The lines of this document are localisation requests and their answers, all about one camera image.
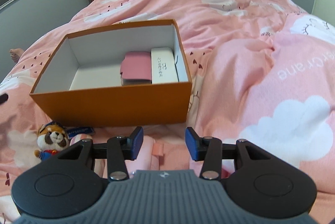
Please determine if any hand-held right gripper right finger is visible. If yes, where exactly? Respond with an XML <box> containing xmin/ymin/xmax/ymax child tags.
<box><xmin>185</xmin><ymin>127</ymin><xmax>273</xmax><ymax>180</ymax></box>

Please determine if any pink cloud print blanket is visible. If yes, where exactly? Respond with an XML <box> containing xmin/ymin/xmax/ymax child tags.
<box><xmin>0</xmin><ymin>0</ymin><xmax>335</xmax><ymax>224</ymax></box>

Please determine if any pink card holder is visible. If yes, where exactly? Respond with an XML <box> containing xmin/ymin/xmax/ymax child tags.
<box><xmin>120</xmin><ymin>51</ymin><xmax>153</xmax><ymax>86</ymax></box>

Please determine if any red panda plush toy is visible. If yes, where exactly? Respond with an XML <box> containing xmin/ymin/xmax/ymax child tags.
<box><xmin>34</xmin><ymin>121</ymin><xmax>71</xmax><ymax>162</ymax></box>

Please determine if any orange cardboard box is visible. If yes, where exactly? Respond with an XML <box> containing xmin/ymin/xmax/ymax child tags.
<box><xmin>29</xmin><ymin>19</ymin><xmax>193</xmax><ymax>127</ymax></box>

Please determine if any white glasses case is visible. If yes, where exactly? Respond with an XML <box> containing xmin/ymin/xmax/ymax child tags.
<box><xmin>150</xmin><ymin>47</ymin><xmax>179</xmax><ymax>84</ymax></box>

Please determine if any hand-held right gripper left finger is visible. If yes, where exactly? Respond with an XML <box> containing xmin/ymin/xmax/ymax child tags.
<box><xmin>56</xmin><ymin>126</ymin><xmax>144</xmax><ymax>181</ymax></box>

